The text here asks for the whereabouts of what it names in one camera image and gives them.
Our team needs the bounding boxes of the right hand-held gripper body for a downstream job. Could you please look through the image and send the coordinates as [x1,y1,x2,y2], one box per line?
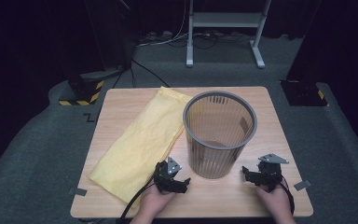
[257,153,290,192]

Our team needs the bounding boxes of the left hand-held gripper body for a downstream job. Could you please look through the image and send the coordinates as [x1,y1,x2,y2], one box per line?
[153,157,182,194]

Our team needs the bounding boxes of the brown translucent trash bin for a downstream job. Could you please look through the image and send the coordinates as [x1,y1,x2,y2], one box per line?
[185,92,257,180]

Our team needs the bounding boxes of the yellow plastic trash bag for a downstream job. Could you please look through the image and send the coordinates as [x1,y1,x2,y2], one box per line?
[88,86,194,204]

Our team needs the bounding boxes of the person's left hand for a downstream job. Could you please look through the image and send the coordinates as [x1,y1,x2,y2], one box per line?
[130,186,177,224]

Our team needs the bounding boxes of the person's right hand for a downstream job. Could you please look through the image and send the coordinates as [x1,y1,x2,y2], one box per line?
[255,185,296,224]

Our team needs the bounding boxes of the grey tape piece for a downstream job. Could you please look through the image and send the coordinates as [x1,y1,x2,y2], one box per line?
[68,187,88,197]
[293,179,312,191]

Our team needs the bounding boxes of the black yellow striped base block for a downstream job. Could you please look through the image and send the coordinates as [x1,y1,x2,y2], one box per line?
[58,77,106,106]

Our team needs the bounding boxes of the dark power strip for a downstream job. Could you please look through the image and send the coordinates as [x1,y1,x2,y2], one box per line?
[138,30,176,44]

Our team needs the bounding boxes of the right hand-held gripper black cable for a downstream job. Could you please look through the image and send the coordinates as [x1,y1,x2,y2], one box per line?
[278,175,296,217]

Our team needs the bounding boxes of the hand-held gripper black cable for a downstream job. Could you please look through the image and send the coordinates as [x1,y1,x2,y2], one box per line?
[117,178,157,224]
[278,175,296,217]

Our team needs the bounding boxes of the left hand-held gripper black cable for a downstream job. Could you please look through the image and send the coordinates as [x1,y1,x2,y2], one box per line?
[117,178,157,224]

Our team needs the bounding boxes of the black floor cable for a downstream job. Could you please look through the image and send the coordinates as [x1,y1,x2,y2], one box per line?
[131,59,171,89]

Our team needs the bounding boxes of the black looped floor cables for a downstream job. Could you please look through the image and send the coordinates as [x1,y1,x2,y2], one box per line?
[192,31,253,50]

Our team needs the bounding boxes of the white floor cable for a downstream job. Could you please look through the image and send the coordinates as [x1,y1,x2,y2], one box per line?
[136,32,189,48]

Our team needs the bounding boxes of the white metal stand frame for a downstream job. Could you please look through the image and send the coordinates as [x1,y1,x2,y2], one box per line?
[185,0,273,69]

